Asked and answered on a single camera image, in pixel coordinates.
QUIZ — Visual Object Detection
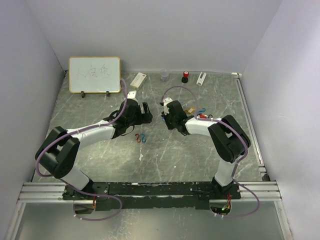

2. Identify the red carabiner clip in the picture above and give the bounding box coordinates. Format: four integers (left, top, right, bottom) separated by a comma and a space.
135, 133, 141, 143

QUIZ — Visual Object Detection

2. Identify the teal carabiner clip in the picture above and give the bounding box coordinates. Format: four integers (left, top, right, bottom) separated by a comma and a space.
140, 133, 146, 143

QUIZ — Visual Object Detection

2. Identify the blue carabiner clip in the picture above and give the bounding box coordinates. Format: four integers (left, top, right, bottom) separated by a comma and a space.
198, 108, 206, 114

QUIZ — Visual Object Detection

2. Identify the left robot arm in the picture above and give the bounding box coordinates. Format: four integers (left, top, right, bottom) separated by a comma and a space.
35, 99, 153, 200

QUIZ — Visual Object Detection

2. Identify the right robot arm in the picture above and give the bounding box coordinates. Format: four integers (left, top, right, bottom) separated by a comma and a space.
160, 97, 251, 199

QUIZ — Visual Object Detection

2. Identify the white red cardboard box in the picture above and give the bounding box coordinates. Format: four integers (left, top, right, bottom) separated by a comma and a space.
130, 72, 147, 90

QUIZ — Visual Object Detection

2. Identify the red black stamp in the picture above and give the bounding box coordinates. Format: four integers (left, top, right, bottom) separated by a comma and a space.
181, 71, 190, 84

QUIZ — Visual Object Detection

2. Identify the white rectangular device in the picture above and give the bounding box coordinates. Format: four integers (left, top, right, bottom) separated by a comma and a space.
196, 72, 207, 86

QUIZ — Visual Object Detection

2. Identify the clear plastic cup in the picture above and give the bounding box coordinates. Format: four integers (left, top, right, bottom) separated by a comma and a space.
160, 69, 170, 82

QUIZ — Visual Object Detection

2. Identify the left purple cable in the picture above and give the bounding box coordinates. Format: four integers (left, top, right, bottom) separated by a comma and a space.
35, 78, 129, 221

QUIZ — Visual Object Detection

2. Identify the purple cable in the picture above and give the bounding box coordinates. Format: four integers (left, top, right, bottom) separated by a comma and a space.
161, 86, 260, 219
35, 78, 129, 221

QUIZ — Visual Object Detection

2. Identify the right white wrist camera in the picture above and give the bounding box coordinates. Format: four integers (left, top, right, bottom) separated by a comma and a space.
160, 97, 173, 115

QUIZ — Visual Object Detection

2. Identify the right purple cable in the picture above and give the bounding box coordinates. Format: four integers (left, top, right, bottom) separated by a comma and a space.
161, 86, 260, 219

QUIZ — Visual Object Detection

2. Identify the white whiteboard wooden frame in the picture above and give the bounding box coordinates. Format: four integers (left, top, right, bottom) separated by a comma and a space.
68, 56, 121, 94

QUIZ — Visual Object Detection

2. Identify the right side aluminium rail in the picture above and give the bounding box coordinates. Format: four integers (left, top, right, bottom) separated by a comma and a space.
231, 72, 271, 182

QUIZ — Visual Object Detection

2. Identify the aluminium rail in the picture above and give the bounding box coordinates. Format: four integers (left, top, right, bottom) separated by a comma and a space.
231, 72, 271, 182
18, 181, 282, 203

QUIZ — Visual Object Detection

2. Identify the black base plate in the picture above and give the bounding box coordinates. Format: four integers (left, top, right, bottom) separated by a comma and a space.
62, 181, 242, 212

